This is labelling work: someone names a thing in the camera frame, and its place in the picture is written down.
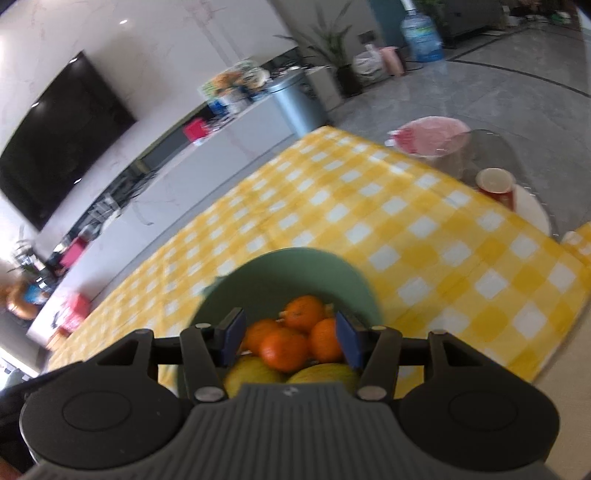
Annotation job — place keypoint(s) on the orange gourd ornament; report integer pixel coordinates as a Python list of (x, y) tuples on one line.
[(18, 302)]

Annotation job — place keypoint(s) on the yellow checked tablecloth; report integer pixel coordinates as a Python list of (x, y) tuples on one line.
[(369, 207)]

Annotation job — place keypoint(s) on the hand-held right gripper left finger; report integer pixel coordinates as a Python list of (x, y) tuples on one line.
[(233, 337)]

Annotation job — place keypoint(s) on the long-leaf potted plant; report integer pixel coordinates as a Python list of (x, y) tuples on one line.
[(337, 50)]

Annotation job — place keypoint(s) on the black television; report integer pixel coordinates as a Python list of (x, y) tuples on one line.
[(60, 143)]

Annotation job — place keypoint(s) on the pink storage box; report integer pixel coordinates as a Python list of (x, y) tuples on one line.
[(75, 311)]

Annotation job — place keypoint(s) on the pink fluffy stool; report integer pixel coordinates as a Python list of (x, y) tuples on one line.
[(429, 136)]

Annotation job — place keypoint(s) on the yellow-green pear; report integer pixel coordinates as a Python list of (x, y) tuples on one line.
[(323, 374), (247, 374)]

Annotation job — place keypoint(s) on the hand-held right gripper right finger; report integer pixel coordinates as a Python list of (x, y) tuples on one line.
[(348, 339)]

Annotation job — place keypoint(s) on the red cup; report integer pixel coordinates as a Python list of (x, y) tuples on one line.
[(496, 184)]

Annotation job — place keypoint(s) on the green colander bowl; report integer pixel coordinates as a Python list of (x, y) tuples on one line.
[(286, 272)]

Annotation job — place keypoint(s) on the orchid in glass vase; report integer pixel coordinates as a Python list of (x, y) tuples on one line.
[(25, 258)]

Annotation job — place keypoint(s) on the blue snack bag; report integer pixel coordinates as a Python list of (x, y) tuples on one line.
[(36, 294)]

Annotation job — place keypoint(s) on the round glass side table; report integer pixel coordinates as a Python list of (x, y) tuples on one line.
[(503, 152)]

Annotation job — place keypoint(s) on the grey metal trash can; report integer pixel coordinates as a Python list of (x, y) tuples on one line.
[(298, 104)]

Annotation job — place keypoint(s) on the colourful picture board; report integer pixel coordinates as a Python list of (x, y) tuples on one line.
[(226, 81)]

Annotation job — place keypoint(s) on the blue water jug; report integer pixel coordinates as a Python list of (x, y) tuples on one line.
[(421, 32)]

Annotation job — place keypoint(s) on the white plastic bag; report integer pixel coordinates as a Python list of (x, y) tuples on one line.
[(368, 61)]

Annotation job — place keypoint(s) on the orange tangerine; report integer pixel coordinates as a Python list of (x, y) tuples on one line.
[(325, 341), (256, 333), (302, 314), (284, 348)]

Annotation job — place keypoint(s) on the magenta box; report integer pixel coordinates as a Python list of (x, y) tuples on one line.
[(74, 253)]

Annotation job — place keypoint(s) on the cream chair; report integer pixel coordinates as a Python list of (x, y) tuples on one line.
[(570, 415)]

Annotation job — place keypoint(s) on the white marble media cabinet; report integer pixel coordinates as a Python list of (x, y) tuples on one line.
[(184, 184)]

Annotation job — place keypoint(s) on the grey drawer cabinet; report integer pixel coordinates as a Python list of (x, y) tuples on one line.
[(471, 16)]

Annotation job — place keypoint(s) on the red box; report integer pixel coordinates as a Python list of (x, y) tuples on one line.
[(195, 129)]

